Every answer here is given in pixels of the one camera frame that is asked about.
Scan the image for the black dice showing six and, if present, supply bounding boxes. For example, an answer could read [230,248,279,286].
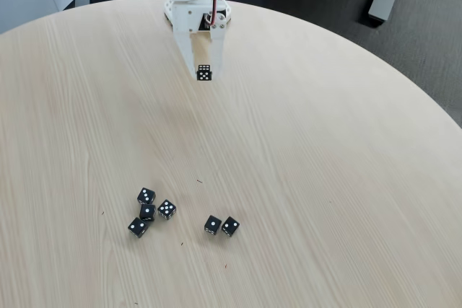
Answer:
[196,64,214,82]

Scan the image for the black dice showing two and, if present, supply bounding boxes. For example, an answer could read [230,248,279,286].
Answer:
[221,216,240,238]

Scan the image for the black dice showing five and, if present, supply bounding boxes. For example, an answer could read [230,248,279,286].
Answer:
[157,198,178,220]

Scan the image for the black dice with white pips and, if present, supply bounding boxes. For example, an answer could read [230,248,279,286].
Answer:
[139,203,157,222]

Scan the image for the black dice showing three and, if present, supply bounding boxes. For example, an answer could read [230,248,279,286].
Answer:
[136,187,157,205]

